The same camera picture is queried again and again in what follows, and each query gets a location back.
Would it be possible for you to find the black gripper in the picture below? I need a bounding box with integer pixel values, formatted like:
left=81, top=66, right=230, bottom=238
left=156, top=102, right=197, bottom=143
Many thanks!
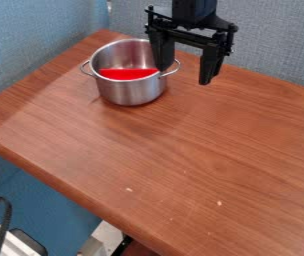
left=145, top=0, right=238, bottom=85

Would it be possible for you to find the black box on floor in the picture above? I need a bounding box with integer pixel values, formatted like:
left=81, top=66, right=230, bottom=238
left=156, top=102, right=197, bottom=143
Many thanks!
left=9, top=228, right=47, bottom=256

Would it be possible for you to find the white table leg bracket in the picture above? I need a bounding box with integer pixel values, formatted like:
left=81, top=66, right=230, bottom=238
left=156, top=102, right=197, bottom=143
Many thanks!
left=77, top=221, right=124, bottom=256

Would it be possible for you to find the silver metal pot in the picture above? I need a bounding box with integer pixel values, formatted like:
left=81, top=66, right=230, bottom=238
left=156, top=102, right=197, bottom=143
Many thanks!
left=80, top=38, right=181, bottom=106

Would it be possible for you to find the red flat object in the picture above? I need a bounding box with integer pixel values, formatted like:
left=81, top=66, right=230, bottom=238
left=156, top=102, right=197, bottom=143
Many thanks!
left=98, top=68, right=158, bottom=80

